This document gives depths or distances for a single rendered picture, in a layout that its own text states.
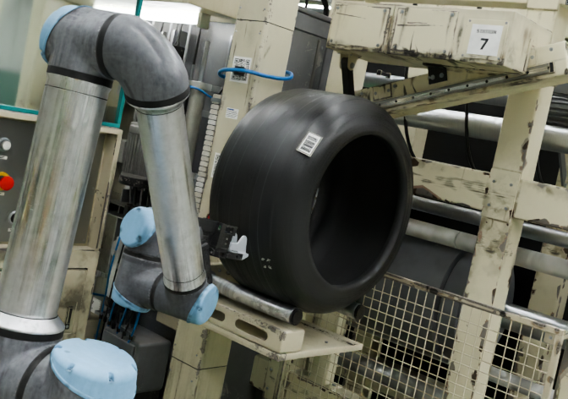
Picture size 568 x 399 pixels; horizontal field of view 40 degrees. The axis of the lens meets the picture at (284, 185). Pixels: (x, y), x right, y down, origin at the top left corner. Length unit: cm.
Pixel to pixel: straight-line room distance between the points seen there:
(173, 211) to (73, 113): 27
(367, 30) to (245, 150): 62
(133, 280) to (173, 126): 44
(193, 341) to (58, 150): 112
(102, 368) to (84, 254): 108
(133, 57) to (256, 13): 102
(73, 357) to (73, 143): 36
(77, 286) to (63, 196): 103
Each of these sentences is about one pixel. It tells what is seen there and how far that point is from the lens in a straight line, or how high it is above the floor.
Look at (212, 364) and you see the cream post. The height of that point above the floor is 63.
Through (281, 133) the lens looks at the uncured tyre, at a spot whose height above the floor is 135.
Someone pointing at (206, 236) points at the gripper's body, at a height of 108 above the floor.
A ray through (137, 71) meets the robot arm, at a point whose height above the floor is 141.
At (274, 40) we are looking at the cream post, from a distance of 232.
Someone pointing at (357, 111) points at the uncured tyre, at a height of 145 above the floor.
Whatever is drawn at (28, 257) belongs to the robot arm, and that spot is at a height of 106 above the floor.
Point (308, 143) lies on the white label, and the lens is 191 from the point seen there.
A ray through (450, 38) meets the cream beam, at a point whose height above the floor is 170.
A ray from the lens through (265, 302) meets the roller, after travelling 209.
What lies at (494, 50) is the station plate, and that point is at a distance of 216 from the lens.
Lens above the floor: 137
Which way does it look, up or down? 4 degrees down
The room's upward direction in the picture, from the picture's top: 11 degrees clockwise
